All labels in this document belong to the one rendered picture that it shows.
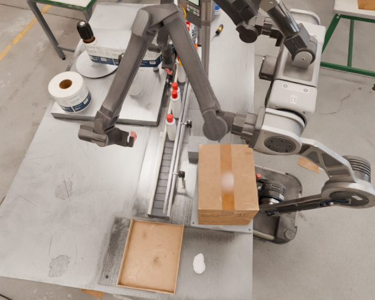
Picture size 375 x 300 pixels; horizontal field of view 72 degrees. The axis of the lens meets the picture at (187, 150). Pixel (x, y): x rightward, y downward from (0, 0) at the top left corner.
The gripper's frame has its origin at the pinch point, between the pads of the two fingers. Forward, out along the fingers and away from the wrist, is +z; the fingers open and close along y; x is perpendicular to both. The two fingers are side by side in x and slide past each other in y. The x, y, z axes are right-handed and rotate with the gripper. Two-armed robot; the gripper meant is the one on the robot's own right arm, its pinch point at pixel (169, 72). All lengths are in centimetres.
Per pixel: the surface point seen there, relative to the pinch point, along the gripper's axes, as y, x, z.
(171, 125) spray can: 38.2, 7.4, -2.5
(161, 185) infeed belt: 65, 5, 13
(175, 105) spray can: 22.6, 6.7, 1.4
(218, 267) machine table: 100, 38, 19
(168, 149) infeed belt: 43.6, 5.3, 13.5
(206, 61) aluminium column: -3.9, 21.0, -7.1
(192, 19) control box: -7.3, 13.4, -29.7
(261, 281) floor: 98, 73, 102
